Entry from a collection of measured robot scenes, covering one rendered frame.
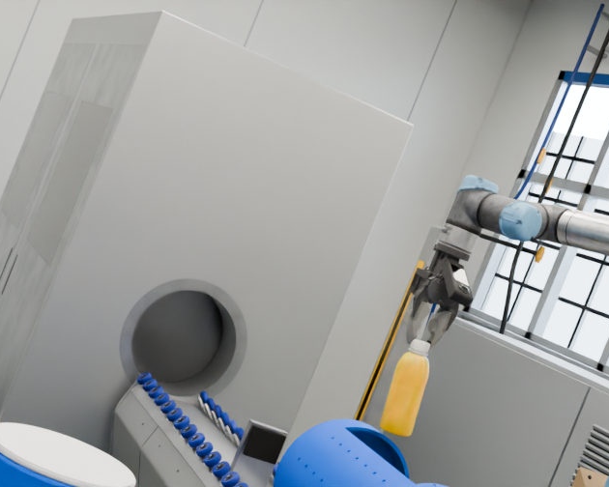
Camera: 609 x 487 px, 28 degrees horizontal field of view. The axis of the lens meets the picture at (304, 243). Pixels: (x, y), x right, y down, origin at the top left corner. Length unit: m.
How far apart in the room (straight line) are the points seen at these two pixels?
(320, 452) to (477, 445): 2.18
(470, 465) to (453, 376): 0.41
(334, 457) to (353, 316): 5.09
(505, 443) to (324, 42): 3.35
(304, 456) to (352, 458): 0.14
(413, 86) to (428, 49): 0.24
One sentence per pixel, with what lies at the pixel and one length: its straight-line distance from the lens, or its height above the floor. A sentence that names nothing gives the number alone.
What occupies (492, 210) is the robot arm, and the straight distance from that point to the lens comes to 2.42.
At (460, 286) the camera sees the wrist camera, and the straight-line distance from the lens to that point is 2.40.
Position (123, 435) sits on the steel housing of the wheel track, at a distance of 3.61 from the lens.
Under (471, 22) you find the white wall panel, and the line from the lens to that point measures 7.60.
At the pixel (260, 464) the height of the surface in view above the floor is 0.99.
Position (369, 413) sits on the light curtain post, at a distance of 3.24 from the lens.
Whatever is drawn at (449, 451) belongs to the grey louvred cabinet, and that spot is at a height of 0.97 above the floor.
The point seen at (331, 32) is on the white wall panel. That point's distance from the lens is 7.15.
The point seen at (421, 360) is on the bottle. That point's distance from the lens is 2.46.
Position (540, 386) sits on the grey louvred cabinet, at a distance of 4.39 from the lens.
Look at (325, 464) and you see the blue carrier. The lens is 2.40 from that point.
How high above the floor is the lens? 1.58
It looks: 1 degrees down
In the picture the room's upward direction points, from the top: 22 degrees clockwise
